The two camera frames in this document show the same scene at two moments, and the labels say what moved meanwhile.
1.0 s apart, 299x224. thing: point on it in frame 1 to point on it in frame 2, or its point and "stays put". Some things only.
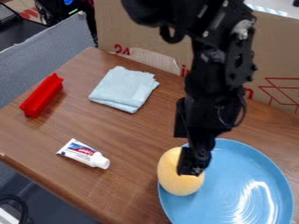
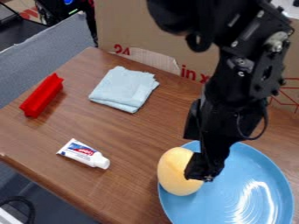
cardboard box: x=124 y=34 stays put
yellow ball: x=177 y=184 stays put
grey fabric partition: x=32 y=60 stays put
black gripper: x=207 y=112 to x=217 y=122
